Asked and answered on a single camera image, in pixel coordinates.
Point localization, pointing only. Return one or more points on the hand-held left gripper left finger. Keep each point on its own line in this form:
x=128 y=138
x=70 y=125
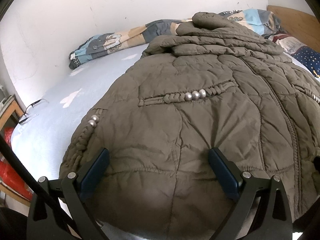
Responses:
x=95 y=175

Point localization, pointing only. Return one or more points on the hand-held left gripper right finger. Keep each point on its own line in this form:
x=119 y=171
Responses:
x=225 y=175

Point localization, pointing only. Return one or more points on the olive quilted hooded jacket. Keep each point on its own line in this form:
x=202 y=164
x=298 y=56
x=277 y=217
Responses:
x=200 y=130

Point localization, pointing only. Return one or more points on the red plastic bag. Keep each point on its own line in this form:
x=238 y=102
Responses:
x=10 y=175

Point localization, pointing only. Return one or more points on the eyeglasses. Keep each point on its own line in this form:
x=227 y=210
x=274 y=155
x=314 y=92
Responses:
x=27 y=110

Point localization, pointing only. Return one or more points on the wooden shelf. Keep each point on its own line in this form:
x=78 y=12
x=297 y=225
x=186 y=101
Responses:
x=10 y=110

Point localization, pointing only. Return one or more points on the rolled patchwork cartoon blanket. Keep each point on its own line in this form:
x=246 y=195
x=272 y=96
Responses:
x=107 y=42

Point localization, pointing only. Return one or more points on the star and stripe print pillow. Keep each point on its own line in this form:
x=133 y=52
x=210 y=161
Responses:
x=305 y=55

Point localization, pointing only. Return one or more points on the wooden headboard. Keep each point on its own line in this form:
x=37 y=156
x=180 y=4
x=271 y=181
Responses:
x=292 y=22

